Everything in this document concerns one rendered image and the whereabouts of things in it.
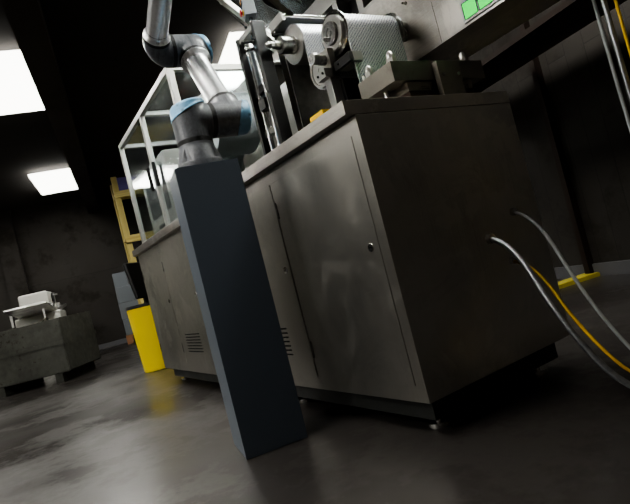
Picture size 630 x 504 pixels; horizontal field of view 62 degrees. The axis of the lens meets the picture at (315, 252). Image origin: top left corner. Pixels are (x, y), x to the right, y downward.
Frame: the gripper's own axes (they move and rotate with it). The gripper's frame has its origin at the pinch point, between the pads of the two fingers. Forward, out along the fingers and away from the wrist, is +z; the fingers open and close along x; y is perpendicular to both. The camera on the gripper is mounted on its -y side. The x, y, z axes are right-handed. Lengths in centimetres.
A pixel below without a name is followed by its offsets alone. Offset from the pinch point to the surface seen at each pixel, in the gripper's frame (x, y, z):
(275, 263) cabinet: 73, -10, 41
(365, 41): -5.8, -0.8, 25.2
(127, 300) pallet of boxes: 435, 662, 112
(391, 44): -11.4, 2.9, 34.3
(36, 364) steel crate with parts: 372, 314, 17
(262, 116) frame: 34.7, 25.4, 15.4
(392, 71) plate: 1.0, -29.4, 29.3
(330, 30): -2.0, 3.3, 14.3
